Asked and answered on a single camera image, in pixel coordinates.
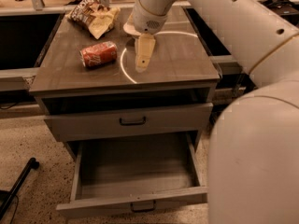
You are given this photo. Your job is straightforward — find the black VR headset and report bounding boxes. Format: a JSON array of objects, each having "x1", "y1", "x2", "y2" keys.
[{"x1": 263, "y1": 0, "x2": 299, "y2": 17}]

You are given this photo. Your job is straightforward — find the white paper bowl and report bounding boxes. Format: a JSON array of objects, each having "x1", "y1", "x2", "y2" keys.
[{"x1": 123, "y1": 22, "x2": 140, "y2": 36}]

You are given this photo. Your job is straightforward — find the grey drawer cabinet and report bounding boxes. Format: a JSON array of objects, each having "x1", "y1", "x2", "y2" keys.
[{"x1": 28, "y1": 5, "x2": 221, "y2": 220}]

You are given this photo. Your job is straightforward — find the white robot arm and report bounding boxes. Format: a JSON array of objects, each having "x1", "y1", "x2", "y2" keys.
[{"x1": 133, "y1": 0, "x2": 299, "y2": 224}]

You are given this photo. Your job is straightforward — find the black floor stand leg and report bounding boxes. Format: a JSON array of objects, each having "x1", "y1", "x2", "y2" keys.
[{"x1": 0, "y1": 158, "x2": 39, "y2": 219}]

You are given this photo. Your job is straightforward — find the black side table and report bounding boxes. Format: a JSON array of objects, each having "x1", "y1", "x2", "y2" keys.
[{"x1": 209, "y1": 55, "x2": 246, "y2": 125}]

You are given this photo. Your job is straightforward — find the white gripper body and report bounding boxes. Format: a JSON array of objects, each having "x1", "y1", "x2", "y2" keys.
[{"x1": 132, "y1": 0, "x2": 167, "y2": 35}]

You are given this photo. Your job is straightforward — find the closed grey top drawer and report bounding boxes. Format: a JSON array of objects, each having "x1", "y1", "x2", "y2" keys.
[{"x1": 45, "y1": 103, "x2": 212, "y2": 142}]

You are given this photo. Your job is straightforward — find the open grey middle drawer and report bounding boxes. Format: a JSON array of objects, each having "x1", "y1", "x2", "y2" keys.
[{"x1": 57, "y1": 133, "x2": 207, "y2": 219}]

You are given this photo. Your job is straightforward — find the red coke can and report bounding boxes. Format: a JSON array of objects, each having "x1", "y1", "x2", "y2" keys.
[{"x1": 79, "y1": 41, "x2": 117, "y2": 68}]

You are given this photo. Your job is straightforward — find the brown chip bag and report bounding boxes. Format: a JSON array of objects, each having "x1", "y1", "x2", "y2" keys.
[{"x1": 66, "y1": 0, "x2": 121, "y2": 39}]

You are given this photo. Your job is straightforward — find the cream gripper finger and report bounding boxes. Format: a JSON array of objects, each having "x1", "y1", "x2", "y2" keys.
[{"x1": 135, "y1": 34, "x2": 156, "y2": 72}]

